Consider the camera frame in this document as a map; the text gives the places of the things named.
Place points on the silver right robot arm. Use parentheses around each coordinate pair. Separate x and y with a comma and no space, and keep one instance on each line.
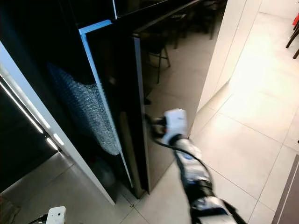
(196,179)

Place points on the white sided black fridge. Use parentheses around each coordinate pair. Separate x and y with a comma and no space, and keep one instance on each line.
(60,142)

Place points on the dark glossy cabinet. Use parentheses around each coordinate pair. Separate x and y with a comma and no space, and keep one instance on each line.
(28,158)

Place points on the clear bubble wrap sheet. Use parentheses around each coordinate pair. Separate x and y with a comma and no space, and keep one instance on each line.
(88,109)

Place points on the grey brown furniture panel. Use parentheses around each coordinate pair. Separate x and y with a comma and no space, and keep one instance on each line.
(289,200)

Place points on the red dining chair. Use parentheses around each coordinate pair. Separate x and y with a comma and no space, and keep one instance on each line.
(295,23)

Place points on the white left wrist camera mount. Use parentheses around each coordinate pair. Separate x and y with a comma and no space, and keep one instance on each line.
(56,215)

